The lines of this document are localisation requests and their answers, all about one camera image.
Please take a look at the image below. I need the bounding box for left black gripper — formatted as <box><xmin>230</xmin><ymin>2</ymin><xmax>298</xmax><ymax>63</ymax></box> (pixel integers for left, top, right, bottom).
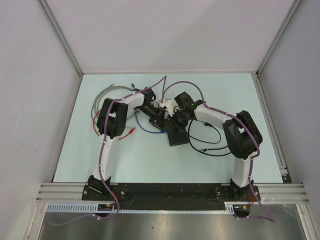
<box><xmin>136</xmin><ymin>104</ymin><xmax>167</xmax><ymax>133</ymax></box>

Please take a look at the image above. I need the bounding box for black network switch box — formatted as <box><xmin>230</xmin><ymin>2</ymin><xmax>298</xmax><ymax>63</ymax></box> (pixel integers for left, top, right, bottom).
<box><xmin>164</xmin><ymin>119</ymin><xmax>189</xmax><ymax>147</ymax></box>

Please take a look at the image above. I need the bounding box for blue ethernet cable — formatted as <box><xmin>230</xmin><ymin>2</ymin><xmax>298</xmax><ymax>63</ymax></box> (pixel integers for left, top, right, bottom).
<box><xmin>130</xmin><ymin>82</ymin><xmax>166</xmax><ymax>135</ymax></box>

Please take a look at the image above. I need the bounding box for red ethernet cable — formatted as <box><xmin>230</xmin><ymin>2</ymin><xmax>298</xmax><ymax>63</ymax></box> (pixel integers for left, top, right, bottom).
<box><xmin>92</xmin><ymin>111</ymin><xmax>136</xmax><ymax>141</ymax></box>

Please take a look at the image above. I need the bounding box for grey ethernet cable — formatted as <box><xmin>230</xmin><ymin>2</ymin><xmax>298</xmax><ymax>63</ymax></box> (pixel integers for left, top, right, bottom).
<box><xmin>90</xmin><ymin>83</ymin><xmax>133</xmax><ymax>120</ymax></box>

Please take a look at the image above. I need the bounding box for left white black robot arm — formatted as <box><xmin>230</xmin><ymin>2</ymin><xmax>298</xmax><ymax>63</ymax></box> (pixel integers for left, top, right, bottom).
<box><xmin>87</xmin><ymin>87</ymin><xmax>160</xmax><ymax>200</ymax></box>

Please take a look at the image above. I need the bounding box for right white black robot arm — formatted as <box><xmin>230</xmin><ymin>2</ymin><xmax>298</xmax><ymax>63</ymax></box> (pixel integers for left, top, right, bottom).
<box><xmin>167</xmin><ymin>92</ymin><xmax>263</xmax><ymax>201</ymax></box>

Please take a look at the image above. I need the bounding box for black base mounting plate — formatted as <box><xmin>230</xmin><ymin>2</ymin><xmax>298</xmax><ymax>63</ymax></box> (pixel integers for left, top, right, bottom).
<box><xmin>81</xmin><ymin>183</ymin><xmax>260</xmax><ymax>210</ymax></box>

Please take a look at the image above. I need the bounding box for black power cord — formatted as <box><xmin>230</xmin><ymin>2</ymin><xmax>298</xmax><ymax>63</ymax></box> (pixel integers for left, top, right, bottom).
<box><xmin>187</xmin><ymin>119</ymin><xmax>233</xmax><ymax>157</ymax></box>

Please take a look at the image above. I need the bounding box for thin black adapter cable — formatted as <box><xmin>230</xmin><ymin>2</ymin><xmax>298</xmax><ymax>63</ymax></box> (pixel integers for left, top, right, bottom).
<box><xmin>187</xmin><ymin>117</ymin><xmax>222</xmax><ymax>145</ymax></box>

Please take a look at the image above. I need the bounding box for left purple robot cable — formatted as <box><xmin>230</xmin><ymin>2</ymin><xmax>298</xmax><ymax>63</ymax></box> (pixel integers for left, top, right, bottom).
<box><xmin>47</xmin><ymin>75</ymin><xmax>168</xmax><ymax>226</ymax></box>

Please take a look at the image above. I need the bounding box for white slotted cable duct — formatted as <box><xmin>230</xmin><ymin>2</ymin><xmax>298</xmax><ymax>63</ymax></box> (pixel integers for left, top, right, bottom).
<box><xmin>46</xmin><ymin>202</ymin><xmax>251</xmax><ymax>216</ymax></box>

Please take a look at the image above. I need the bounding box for aluminium rail frame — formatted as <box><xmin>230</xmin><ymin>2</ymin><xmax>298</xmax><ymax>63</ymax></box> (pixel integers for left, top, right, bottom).
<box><xmin>37</xmin><ymin>73</ymin><xmax>308</xmax><ymax>213</ymax></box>

